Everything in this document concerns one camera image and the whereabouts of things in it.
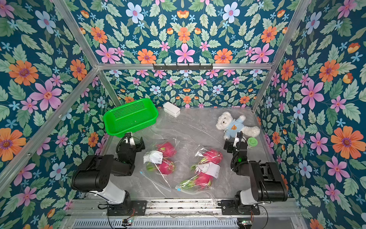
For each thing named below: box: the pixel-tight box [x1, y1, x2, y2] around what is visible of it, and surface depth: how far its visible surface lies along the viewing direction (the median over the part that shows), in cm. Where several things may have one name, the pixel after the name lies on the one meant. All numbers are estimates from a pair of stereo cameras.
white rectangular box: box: [162, 101, 181, 118], surface depth 117 cm
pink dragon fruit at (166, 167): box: [146, 158, 176, 176], surface depth 81 cm
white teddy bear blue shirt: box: [215, 111, 261, 141], surface depth 101 cm
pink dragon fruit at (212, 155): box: [199, 149, 224, 165], surface depth 84 cm
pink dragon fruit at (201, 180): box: [178, 171, 214, 189], surface depth 76 cm
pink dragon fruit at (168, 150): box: [156, 141, 177, 158], surface depth 86 cm
